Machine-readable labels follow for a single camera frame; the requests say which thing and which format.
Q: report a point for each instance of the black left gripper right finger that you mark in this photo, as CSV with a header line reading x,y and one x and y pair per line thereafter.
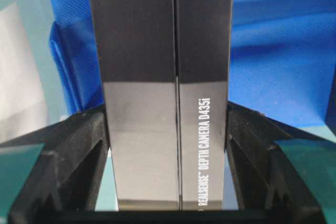
x,y
281,174

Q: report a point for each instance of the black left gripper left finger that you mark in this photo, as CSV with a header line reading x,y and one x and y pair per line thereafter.
x,y
54,169

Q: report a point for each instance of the black box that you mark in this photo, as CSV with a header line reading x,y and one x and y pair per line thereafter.
x,y
164,73
331,110

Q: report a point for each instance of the clear plastic storage case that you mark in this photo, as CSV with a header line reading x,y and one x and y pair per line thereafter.
x,y
30,79

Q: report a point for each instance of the blue cloth liner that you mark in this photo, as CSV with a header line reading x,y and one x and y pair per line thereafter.
x,y
282,57

